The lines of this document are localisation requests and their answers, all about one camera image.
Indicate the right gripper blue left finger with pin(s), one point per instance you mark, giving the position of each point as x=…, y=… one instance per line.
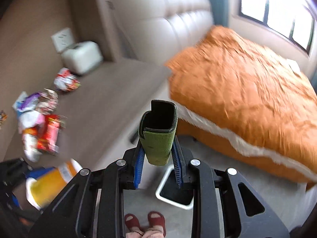
x=138, y=167

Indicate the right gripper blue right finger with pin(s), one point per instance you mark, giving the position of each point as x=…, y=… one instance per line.
x=175, y=150

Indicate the yellow orange snack bag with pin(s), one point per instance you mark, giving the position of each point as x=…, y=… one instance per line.
x=42, y=190

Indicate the red orange snack bag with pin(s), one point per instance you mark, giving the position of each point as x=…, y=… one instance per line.
x=48, y=134

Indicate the white pink snack bag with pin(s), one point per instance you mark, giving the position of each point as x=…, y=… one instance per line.
x=28, y=126

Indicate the purple snack bag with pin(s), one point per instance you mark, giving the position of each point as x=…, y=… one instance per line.
x=26, y=102

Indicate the beige patterned snack bag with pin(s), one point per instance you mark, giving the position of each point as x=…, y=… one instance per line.
x=47, y=102

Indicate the red white snack bag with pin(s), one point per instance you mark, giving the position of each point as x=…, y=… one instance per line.
x=65, y=81

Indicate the white trash bin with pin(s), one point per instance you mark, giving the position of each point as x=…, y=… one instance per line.
x=169, y=192

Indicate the right red slipper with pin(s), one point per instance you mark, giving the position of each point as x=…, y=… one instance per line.
x=157, y=223

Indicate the red slipper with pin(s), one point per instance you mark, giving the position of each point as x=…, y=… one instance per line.
x=157, y=223
x=132, y=222

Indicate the left red slipper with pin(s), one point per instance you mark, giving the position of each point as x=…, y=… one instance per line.
x=132, y=222

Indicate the orange fluffy blanket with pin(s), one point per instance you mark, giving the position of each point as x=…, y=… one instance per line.
x=244, y=101

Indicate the cartoon stickers on wall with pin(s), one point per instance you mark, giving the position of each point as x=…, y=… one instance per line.
x=3, y=117

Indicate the upper white wall socket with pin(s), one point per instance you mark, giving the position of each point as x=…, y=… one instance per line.
x=63, y=39

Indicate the window with dark frame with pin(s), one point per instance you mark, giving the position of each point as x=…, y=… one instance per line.
x=292, y=19

